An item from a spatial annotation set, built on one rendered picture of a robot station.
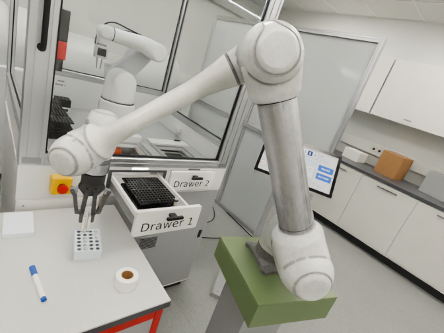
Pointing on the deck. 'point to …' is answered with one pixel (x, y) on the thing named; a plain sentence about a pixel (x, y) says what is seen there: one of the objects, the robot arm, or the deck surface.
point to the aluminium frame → (41, 113)
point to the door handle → (45, 26)
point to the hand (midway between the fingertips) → (86, 221)
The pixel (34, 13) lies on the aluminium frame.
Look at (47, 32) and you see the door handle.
